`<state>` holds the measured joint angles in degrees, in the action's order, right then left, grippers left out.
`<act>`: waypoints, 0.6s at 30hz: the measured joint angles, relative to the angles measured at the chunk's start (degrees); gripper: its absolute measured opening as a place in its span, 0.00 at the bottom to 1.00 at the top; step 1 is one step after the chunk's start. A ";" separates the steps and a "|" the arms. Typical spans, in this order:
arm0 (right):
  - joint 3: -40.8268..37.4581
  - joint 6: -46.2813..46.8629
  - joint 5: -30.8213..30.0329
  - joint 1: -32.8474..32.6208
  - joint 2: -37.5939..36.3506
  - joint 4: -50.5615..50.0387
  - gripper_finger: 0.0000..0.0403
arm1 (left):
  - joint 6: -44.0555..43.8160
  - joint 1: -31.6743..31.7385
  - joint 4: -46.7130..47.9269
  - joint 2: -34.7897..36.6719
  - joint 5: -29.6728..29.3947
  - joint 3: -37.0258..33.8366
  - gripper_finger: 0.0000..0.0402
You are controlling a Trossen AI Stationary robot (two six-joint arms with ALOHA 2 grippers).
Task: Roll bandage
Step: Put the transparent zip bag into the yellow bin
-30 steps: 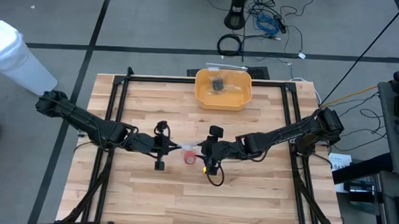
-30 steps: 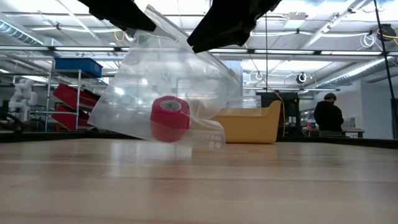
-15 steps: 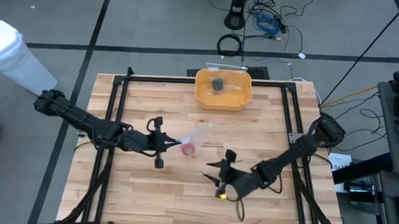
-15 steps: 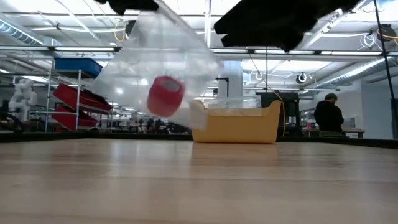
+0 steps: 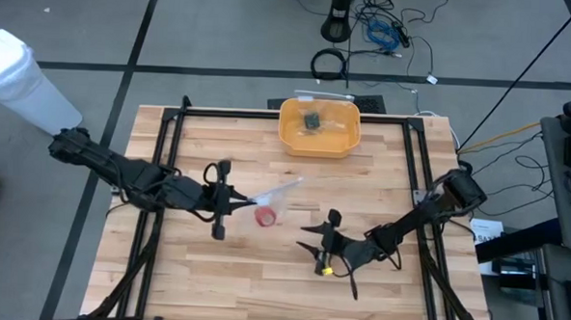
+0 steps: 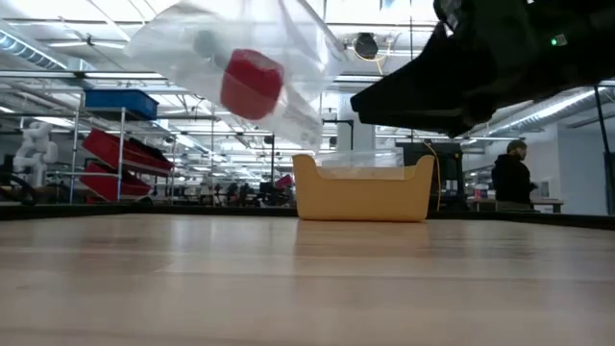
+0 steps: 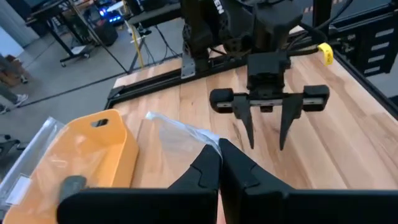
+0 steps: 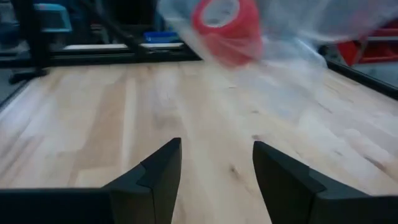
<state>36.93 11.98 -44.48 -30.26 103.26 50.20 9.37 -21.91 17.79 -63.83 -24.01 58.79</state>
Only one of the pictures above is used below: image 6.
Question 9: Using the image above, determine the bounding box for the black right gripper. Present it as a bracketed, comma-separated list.
[349, 0, 615, 138]

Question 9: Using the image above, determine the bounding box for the clear plastic bag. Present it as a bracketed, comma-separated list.
[123, 0, 351, 153]
[313, 147, 406, 182]

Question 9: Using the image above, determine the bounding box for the red bandage strip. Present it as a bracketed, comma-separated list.
[219, 47, 286, 122]

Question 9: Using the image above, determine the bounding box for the black cabinet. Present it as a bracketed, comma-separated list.
[394, 140, 465, 215]

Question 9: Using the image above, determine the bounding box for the yellow plastic bin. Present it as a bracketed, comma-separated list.
[291, 153, 436, 224]

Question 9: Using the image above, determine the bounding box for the person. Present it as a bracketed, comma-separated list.
[490, 138, 540, 213]

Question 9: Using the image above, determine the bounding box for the thin black pole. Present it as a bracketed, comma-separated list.
[593, 85, 615, 215]

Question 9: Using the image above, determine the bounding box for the blue plastic shelf bin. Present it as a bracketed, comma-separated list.
[84, 88, 160, 122]

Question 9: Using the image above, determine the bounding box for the metal shelf rack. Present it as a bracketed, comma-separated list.
[47, 90, 178, 206]

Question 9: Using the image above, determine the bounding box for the red plastic shelf bin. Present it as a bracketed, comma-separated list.
[78, 161, 153, 204]
[81, 127, 175, 178]

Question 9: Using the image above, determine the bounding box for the white robot figure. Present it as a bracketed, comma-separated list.
[12, 120, 60, 189]

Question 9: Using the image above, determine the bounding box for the black ceiling cable reel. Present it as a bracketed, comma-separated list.
[353, 32, 381, 62]

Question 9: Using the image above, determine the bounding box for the yellow hanging cable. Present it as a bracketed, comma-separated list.
[422, 140, 443, 213]

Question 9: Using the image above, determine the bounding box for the black aluminium table frame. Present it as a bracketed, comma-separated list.
[0, 203, 615, 232]

